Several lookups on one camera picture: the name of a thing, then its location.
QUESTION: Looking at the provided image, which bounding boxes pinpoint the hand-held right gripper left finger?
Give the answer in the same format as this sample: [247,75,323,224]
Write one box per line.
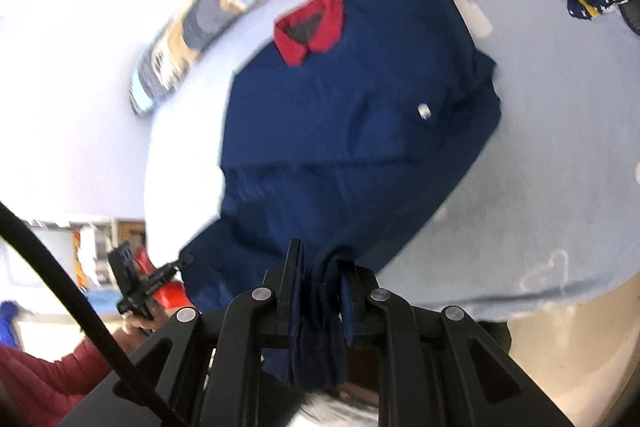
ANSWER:
[60,238,306,427]

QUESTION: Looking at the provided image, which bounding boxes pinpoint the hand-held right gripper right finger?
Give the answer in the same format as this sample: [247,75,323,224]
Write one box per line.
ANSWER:
[340,258,576,427]

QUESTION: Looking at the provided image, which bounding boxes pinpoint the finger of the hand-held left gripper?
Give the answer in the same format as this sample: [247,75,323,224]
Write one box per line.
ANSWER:
[107,244,138,294]
[145,254,196,290]

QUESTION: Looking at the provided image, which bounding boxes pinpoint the navy work jacket red collar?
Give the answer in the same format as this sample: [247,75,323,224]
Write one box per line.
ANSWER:
[177,0,503,390]

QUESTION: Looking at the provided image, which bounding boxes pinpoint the person's left hand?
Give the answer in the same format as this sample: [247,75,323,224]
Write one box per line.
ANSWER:
[120,311,162,337]

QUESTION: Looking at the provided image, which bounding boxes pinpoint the red object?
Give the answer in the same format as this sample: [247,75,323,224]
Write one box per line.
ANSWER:
[132,247,188,310]

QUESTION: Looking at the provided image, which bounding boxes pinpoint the blue object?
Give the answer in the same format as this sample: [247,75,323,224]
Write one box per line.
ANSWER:
[0,301,22,350]

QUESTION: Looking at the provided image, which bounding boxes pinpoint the black cable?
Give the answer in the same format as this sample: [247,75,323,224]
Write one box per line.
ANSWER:
[0,203,188,427]

